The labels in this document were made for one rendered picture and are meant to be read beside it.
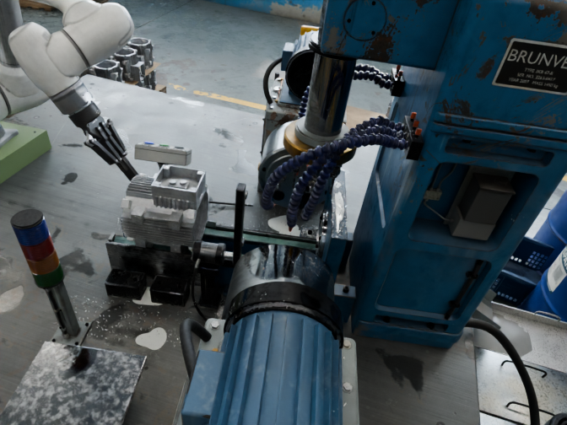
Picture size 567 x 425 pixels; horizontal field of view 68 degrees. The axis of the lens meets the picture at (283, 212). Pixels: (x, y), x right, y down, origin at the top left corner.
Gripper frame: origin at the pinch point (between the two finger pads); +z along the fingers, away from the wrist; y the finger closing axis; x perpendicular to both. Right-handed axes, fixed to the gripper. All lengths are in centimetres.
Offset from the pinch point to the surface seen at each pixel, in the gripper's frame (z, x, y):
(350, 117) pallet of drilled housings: 129, -31, 245
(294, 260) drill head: 20, -46, -32
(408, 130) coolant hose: 4, -77, -21
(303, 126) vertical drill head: 2, -54, -7
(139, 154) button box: 3.4, 5.1, 15.5
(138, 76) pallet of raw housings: 20, 107, 213
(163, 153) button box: 5.9, -2.3, 16.2
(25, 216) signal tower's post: -12.7, -0.6, -35.7
